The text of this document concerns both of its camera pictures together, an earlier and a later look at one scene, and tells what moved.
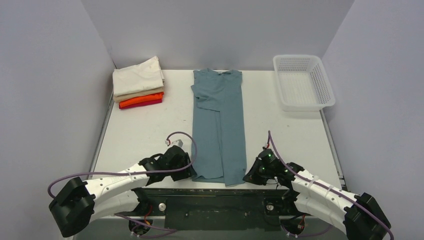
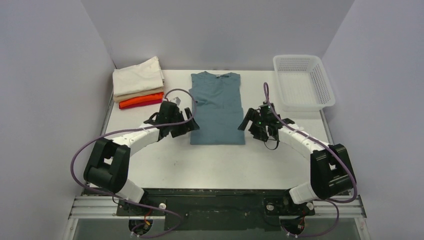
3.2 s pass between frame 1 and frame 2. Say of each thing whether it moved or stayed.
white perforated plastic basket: stayed
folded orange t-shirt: stayed
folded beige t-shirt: stayed
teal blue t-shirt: moved
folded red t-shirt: stayed
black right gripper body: moved
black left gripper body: moved
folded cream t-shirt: stayed
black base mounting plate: stayed
